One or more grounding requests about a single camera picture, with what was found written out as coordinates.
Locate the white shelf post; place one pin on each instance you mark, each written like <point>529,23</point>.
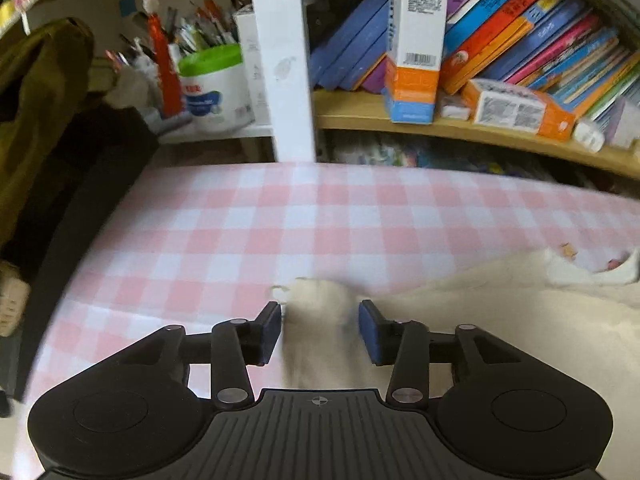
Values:
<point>280,60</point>

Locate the white charger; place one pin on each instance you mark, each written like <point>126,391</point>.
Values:
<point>589,136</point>

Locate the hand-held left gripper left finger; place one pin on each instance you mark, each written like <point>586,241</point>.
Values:
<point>270,332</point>

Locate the bunch of pens and pencils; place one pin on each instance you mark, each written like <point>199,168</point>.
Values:
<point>200,30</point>

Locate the tall white box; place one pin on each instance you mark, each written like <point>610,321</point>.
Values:
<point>250,60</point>

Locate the red tassel charm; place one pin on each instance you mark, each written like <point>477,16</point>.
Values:
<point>165,60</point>

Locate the pink checked cartoon table mat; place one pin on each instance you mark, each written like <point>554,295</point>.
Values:
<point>225,220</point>

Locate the white box with yellow label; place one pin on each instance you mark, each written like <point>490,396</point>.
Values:
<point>625,125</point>

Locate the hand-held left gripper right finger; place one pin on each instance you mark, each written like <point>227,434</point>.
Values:
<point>371,335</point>

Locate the white carton with orange end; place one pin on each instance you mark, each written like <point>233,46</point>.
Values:
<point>515,110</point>

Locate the olive green cloth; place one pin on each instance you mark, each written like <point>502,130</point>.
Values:
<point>35,120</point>

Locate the white side shelf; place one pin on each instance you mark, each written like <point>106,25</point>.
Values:
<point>220,132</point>

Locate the row of colourful books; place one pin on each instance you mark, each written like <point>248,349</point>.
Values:
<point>525,25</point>

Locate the white jar with green rim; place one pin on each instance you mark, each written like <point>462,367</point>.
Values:
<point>217,95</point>

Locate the wooden bookshelf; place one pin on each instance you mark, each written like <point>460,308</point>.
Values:
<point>360,112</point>

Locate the small white box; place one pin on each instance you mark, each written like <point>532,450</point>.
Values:
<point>454,109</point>

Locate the beige printed t-shirt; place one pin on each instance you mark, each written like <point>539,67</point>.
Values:
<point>525,300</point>

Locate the white orange blue carton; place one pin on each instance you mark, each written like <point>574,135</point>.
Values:
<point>415,35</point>

